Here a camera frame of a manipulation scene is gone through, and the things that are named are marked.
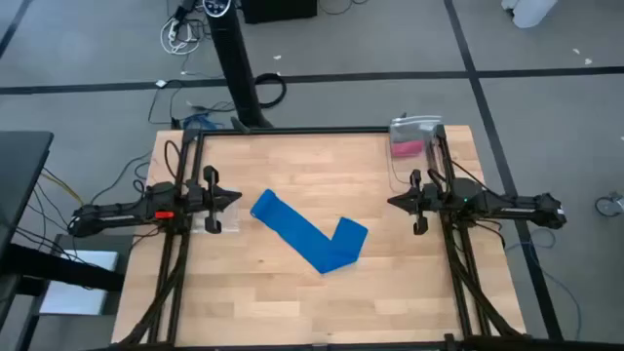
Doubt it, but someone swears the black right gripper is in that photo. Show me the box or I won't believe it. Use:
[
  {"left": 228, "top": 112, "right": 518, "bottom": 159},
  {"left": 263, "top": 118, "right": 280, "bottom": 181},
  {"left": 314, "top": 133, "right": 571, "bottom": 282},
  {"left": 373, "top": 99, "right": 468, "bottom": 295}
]
[{"left": 387, "top": 169, "right": 443, "bottom": 236}]

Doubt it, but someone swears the black cabinet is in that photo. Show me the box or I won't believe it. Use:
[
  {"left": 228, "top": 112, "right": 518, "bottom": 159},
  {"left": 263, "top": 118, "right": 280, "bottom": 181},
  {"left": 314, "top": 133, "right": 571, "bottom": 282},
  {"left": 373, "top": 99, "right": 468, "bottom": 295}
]
[{"left": 241, "top": 0, "right": 318, "bottom": 24}]

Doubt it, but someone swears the pink bandage roll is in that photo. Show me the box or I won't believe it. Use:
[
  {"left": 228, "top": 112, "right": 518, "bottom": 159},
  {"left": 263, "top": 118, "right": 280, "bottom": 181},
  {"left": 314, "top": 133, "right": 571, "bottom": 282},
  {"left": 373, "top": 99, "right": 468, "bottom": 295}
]
[{"left": 391, "top": 139, "right": 426, "bottom": 158}]

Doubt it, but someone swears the blue elastic bandage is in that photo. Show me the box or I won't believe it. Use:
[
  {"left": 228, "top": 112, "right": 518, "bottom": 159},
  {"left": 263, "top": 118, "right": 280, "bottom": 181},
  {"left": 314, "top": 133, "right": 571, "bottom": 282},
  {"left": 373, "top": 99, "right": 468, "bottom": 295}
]
[{"left": 249, "top": 188, "right": 370, "bottom": 275}]

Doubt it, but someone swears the black camera cable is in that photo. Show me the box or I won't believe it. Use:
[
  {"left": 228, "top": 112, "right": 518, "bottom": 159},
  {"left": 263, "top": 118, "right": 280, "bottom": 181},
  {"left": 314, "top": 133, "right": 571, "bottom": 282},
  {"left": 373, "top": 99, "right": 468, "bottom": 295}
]
[
  {"left": 448, "top": 159, "right": 489, "bottom": 192},
  {"left": 164, "top": 139, "right": 182, "bottom": 182}
]

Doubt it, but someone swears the black desk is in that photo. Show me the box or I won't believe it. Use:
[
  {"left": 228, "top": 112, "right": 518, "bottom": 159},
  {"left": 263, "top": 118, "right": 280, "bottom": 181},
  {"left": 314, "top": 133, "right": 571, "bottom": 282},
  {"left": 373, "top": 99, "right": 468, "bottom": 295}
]
[{"left": 0, "top": 130, "right": 126, "bottom": 351}]

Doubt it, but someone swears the clear plastic zip bag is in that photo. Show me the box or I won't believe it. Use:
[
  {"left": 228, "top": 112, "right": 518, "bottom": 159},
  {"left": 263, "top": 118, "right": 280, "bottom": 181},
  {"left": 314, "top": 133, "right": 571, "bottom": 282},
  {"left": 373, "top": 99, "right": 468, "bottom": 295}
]
[{"left": 388, "top": 115, "right": 444, "bottom": 189}]

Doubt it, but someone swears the white plug with black cable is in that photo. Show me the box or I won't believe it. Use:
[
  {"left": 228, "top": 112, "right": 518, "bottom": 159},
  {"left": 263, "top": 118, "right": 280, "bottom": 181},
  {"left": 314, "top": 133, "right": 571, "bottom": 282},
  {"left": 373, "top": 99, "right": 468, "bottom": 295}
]
[{"left": 147, "top": 79, "right": 186, "bottom": 126}]

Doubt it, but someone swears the white plastic object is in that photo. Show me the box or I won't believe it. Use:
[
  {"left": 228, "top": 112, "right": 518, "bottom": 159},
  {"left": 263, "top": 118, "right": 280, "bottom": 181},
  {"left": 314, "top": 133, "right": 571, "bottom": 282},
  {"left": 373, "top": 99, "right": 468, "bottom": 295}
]
[{"left": 501, "top": 0, "right": 560, "bottom": 29}]

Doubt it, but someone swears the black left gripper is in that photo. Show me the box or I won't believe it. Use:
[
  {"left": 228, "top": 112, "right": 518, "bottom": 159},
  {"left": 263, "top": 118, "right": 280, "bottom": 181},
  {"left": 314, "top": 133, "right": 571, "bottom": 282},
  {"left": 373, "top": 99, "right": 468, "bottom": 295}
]
[{"left": 187, "top": 165, "right": 243, "bottom": 235}]

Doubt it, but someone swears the white cable bundle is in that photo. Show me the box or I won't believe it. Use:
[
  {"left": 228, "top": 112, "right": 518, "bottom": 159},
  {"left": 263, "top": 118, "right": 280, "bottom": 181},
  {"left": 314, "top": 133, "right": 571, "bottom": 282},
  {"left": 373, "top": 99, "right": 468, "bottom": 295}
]
[{"left": 159, "top": 17, "right": 202, "bottom": 56}]

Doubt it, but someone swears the black coiled cable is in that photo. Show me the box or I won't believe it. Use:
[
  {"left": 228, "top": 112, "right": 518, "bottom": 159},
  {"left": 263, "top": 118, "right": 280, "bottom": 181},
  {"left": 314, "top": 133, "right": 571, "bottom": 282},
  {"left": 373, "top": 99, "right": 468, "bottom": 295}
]
[{"left": 253, "top": 72, "right": 288, "bottom": 109}]

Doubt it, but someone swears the black tower fan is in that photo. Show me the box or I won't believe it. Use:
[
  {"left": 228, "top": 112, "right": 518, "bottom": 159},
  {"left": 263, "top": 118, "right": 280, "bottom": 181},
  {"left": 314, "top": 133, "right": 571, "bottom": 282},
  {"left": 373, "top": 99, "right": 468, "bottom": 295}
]
[{"left": 202, "top": 0, "right": 274, "bottom": 131}]

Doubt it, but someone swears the black metal table frame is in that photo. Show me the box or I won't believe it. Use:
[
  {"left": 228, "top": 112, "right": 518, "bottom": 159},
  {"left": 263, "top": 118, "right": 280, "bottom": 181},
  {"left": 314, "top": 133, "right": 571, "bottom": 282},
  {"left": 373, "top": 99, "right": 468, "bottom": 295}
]
[{"left": 116, "top": 124, "right": 624, "bottom": 351}]

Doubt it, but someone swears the blue tangled floor cable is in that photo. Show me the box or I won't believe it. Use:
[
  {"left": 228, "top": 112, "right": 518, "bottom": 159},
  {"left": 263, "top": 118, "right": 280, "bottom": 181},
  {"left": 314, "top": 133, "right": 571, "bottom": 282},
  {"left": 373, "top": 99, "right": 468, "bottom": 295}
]
[{"left": 182, "top": 112, "right": 225, "bottom": 131}]

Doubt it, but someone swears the white shelf board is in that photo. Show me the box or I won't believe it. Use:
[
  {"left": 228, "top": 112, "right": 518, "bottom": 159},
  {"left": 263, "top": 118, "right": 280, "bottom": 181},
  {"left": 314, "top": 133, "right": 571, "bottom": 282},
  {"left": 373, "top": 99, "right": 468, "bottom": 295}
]
[{"left": 38, "top": 250, "right": 120, "bottom": 316}]

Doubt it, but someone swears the grey caster wheel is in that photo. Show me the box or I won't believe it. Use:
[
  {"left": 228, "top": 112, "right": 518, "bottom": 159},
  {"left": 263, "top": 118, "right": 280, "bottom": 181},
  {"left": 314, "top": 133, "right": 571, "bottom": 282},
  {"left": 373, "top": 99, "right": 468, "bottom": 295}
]
[{"left": 594, "top": 192, "right": 624, "bottom": 218}]

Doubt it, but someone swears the long blue floor cable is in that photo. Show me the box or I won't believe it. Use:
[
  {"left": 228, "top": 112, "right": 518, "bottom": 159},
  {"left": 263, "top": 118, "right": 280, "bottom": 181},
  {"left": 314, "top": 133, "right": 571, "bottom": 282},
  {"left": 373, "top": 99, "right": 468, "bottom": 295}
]
[{"left": 504, "top": 227, "right": 584, "bottom": 340}]

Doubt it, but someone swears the yellow cable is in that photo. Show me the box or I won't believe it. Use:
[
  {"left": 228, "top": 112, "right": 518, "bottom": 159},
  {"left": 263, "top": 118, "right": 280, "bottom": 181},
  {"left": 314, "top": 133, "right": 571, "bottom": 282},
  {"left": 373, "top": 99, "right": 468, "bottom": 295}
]
[{"left": 41, "top": 170, "right": 85, "bottom": 206}]

